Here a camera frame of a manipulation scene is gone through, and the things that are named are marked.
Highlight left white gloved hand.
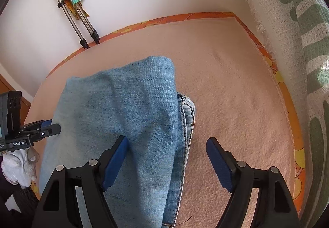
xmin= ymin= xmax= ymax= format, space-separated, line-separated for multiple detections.
xmin=1 ymin=148 xmax=40 ymax=187

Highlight orange floral mattress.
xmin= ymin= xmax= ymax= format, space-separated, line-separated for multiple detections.
xmin=33 ymin=12 xmax=308 ymax=218

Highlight light blue denim jeans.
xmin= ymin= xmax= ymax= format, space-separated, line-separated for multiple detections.
xmin=39 ymin=57 xmax=195 ymax=227

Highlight left dark sleeve forearm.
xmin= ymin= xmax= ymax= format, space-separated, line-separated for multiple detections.
xmin=0 ymin=170 xmax=24 ymax=218

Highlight green white patterned cushion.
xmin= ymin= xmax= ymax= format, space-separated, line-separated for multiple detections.
xmin=248 ymin=0 xmax=328 ymax=227

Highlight wooden door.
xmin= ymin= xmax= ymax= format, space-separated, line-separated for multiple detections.
xmin=0 ymin=75 xmax=31 ymax=126

